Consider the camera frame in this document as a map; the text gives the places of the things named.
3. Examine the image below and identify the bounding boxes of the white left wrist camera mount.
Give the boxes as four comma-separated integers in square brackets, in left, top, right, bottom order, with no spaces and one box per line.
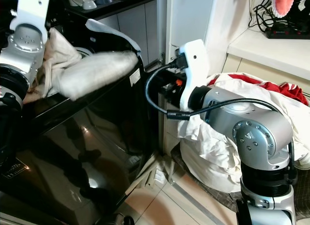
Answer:
[12,0,50,37]

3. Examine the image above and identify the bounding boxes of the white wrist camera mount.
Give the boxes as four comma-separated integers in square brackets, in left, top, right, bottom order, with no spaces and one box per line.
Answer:
[12,0,50,37]
[176,39,211,113]

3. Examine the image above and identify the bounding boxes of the black power strip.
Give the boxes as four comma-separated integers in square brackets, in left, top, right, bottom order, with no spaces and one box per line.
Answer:
[263,20,310,40]

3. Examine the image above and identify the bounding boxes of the white fluffy towel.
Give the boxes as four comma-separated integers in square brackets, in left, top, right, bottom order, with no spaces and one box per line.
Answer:
[29,28,139,101]

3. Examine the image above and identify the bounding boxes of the black tangled power cords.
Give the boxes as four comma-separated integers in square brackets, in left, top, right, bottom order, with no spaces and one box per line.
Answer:
[248,0,294,32]

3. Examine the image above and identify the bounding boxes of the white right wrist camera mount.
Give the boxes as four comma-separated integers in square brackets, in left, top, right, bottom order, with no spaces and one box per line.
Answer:
[176,39,211,113]

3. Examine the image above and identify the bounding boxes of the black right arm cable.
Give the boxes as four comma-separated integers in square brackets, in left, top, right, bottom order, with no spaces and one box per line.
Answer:
[144,62,297,183]

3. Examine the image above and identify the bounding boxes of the black glossy washing machine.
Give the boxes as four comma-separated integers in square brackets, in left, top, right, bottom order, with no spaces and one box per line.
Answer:
[0,6,158,225]

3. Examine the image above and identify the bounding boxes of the red garment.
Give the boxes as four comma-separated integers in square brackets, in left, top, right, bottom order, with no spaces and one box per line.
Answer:
[207,73,310,107]

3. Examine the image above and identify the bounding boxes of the white shelf cabinet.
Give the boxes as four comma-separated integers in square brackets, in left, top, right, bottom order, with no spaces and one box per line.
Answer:
[162,0,310,158]

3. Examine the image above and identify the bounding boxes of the white crumpled bed sheet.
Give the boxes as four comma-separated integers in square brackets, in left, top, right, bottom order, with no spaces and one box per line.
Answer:
[177,72,310,194]

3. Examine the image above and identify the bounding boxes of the pink fluffy cloth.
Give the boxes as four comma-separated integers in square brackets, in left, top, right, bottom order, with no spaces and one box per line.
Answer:
[271,0,297,19]

